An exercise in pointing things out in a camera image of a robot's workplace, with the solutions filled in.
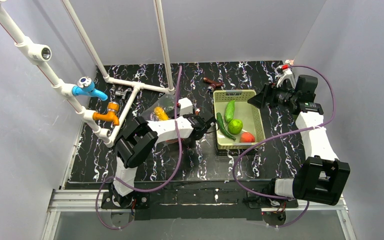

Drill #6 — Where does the green fake cucumber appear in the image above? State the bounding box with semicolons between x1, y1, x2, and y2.
224;100;236;123

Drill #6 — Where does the purple cable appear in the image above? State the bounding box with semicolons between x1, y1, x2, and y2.
95;64;184;231
232;64;337;229

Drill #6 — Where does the aluminium frame rail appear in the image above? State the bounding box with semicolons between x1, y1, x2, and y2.
39;61;359;240

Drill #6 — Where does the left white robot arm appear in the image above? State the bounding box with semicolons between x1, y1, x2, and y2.
113;113;217;197

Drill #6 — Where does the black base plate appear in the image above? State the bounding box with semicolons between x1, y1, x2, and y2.
98;181;299;221

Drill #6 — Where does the yellow-green plastic basket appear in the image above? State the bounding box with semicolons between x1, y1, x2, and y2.
213;89;266;150

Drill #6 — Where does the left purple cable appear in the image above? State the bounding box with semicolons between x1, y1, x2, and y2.
95;64;184;231

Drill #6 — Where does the white PVC pipe frame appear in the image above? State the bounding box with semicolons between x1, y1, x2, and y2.
0;0;177;148

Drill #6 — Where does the dark green fake chili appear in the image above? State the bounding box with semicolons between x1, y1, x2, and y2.
216;112;236;141

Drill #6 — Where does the orange plastic faucet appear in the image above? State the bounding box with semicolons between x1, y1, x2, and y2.
92;101;120;126

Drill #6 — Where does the blue plastic faucet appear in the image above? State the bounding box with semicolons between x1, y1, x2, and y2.
71;76;108;101

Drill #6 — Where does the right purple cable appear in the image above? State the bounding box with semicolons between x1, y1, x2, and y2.
232;64;337;229

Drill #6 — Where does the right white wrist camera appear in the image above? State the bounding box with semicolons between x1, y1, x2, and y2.
275;63;295;88

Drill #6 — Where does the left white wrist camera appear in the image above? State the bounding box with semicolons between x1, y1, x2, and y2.
177;97;194;117

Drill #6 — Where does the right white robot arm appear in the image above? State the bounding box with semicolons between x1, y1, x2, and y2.
247;75;351;206

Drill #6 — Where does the red fake tomato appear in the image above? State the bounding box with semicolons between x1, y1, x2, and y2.
239;132;256;143

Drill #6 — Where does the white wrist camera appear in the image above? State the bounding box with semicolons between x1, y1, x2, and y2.
177;97;194;117
275;63;295;88

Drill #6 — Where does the clear zip top bag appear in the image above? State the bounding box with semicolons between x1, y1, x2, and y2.
140;94;194;144

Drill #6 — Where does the grey metal faucet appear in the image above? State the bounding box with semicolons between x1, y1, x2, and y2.
114;86;132;100

